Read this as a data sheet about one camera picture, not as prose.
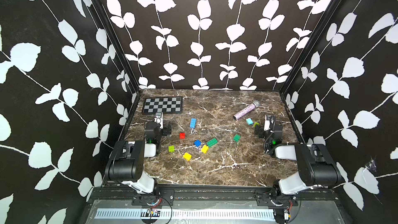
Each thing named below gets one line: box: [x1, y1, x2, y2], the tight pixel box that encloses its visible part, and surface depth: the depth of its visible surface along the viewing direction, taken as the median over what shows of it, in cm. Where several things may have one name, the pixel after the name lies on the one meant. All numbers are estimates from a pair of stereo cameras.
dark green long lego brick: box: [206, 137, 218, 148], surface depth 94 cm
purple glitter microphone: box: [233, 100, 261, 120], surface depth 108 cm
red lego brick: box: [178, 132, 187, 139], surface depth 97 cm
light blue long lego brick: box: [189, 117, 197, 129], surface depth 103 cm
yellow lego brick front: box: [182, 152, 192, 162], surface depth 89 cm
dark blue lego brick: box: [193, 139, 202, 148], surface depth 93 cm
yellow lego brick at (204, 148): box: [201, 144, 209, 154], surface depth 92 cm
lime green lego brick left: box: [168, 145, 175, 153], surface depth 90 cm
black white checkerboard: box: [141, 96, 183, 115], surface depth 110 cm
